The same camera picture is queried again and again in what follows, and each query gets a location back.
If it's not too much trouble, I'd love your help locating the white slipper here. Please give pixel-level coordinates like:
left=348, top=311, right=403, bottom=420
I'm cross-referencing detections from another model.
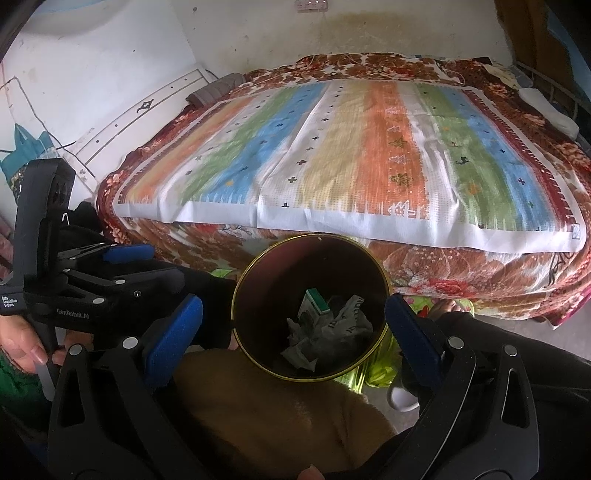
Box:
left=387, top=385, right=419, bottom=413

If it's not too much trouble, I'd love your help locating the person's foot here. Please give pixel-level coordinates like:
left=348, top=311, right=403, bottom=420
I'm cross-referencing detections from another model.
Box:
left=429, top=299, right=469, bottom=320

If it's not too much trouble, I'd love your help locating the brown floral blanket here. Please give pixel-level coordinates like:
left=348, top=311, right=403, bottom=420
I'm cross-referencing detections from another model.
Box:
left=95, top=53, right=591, bottom=328

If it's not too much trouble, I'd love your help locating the green printed plastic bag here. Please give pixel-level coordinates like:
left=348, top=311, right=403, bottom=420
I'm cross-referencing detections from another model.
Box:
left=362, top=330, right=402, bottom=389

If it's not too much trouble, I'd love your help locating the gold-rimmed round trash can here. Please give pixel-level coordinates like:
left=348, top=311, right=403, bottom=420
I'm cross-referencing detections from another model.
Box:
left=231, top=233, right=392, bottom=383

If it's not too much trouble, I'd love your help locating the white plastic bag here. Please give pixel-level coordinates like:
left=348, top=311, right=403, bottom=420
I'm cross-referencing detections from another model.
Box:
left=281, top=318, right=324, bottom=372

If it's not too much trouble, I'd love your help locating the person's left hand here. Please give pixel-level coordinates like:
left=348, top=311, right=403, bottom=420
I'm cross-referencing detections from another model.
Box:
left=0, top=318, right=95, bottom=374

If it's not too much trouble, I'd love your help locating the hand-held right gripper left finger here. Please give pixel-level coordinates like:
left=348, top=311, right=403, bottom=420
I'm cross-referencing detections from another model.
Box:
left=46, top=294, right=222, bottom=480

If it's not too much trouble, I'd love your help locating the metal bed rail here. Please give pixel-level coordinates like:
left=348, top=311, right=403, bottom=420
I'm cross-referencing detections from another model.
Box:
left=508, top=58, right=591, bottom=139

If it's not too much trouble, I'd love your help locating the person's left forearm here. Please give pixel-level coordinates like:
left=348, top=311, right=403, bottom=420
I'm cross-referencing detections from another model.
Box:
left=0, top=353, right=51, bottom=416

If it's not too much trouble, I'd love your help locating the white plastic wrapper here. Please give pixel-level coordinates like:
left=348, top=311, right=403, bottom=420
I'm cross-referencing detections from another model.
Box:
left=318, top=295, right=374, bottom=361

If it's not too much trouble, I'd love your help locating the striped colourful mat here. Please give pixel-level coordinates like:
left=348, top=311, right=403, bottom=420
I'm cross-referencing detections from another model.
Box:
left=113, top=78, right=583, bottom=254

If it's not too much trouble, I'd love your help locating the brown hanging cloth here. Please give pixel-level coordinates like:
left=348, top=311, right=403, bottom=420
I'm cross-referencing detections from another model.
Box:
left=494, top=0, right=555, bottom=63

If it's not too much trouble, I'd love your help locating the grey pillow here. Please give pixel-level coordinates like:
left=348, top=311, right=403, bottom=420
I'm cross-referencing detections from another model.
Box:
left=186, top=74, right=245, bottom=108

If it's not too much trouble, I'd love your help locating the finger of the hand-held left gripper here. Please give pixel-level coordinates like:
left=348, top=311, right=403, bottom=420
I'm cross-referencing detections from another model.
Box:
left=58, top=244, right=155, bottom=266
left=65, top=267, right=186, bottom=308

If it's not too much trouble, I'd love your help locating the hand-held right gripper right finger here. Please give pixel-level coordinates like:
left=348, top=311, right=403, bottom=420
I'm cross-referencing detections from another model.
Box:
left=367, top=293, right=541, bottom=480

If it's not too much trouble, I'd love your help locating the white medicine box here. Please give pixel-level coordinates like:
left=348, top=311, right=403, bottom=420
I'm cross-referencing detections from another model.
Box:
left=298, top=287, right=332, bottom=326

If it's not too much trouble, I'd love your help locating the white rolled cloth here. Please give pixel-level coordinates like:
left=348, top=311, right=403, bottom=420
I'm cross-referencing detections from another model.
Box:
left=518, top=87, right=580, bottom=139

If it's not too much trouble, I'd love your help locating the white headboard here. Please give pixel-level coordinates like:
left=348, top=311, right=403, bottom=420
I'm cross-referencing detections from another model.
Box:
left=69, top=65, right=213, bottom=185

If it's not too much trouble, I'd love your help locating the pale cloth pile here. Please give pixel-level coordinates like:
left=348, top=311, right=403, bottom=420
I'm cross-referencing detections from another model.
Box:
left=485, top=62, right=522, bottom=88

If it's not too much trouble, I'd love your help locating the teal cloth bag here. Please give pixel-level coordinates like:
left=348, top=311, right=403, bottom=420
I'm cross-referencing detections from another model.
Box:
left=0, top=124, right=58, bottom=185

